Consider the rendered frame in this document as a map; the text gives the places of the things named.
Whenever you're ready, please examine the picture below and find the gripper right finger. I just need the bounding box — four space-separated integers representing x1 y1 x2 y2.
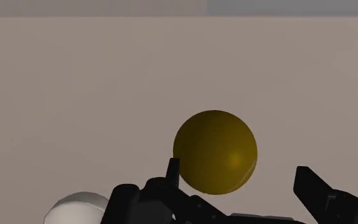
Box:
293 165 358 224

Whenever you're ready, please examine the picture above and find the white round object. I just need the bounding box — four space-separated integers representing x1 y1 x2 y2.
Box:
43 192 110 224

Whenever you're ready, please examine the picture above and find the yellow tennis ball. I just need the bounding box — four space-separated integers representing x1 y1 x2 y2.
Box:
172 109 259 195

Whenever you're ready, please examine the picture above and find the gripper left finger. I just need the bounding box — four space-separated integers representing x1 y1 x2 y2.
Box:
100 157 229 224

